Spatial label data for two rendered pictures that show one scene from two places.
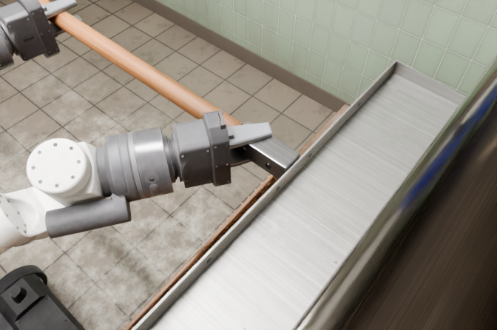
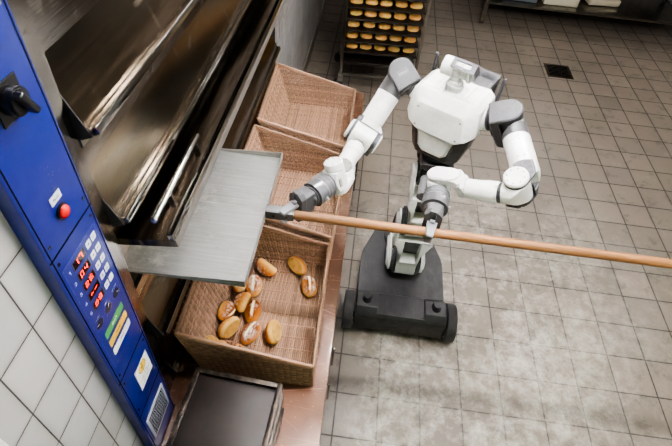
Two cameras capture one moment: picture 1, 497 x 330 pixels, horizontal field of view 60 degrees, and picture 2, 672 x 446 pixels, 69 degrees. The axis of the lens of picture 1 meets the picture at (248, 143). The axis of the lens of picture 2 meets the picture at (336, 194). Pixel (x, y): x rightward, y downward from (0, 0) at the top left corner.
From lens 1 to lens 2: 1.55 m
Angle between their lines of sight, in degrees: 79
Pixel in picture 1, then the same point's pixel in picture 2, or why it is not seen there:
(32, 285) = (436, 317)
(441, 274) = (211, 125)
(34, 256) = (473, 355)
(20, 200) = (349, 171)
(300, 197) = (258, 208)
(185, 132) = (307, 190)
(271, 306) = (250, 178)
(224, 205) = not seen: outside the picture
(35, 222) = not seen: hidden behind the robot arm
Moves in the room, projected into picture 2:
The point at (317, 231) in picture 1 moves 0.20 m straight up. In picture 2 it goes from (246, 200) to (242, 153)
